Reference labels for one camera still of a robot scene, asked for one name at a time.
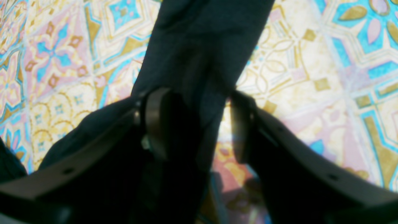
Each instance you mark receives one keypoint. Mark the patterned tablecloth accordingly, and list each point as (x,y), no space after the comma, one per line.
(326,69)

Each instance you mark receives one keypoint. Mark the black t-shirt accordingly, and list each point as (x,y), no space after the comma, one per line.
(197,49)

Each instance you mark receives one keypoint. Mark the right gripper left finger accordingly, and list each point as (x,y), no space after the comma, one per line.
(99,180)

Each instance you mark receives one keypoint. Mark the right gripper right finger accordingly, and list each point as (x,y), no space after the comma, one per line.
(298,185)

